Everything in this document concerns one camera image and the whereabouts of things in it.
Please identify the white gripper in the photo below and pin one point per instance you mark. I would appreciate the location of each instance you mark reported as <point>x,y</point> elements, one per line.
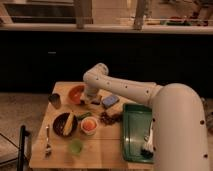
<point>88,95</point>

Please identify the red bowl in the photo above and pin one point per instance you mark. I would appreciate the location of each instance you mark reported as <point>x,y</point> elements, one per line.
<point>74,95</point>

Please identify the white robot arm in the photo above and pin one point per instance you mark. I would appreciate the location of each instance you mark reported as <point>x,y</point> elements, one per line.
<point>180,140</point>

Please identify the dark brown bowl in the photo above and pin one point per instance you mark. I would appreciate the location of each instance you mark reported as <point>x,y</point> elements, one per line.
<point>59,123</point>

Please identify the blue sponge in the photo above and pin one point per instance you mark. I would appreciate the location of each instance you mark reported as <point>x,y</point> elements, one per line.
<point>109,101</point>

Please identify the green pepper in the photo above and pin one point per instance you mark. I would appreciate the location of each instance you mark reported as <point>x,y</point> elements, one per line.
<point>82,116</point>

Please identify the brown grape bunch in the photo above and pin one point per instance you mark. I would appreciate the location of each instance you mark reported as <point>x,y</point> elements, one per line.
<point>107,119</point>

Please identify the white cup with orange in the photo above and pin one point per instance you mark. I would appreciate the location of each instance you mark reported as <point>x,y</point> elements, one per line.
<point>89,125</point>

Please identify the metal cup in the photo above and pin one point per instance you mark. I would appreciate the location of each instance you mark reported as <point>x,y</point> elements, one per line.
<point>54,99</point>

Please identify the yellow corn cob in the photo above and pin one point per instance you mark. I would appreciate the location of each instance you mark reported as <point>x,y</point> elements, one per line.
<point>68,125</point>

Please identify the green tray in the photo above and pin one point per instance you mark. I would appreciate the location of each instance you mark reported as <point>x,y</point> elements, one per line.
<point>135,129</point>

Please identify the green cup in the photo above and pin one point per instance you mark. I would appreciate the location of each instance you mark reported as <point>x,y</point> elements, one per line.
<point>75,146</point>

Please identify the black chair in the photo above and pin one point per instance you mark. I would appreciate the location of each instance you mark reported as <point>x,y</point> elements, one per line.
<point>19,157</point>

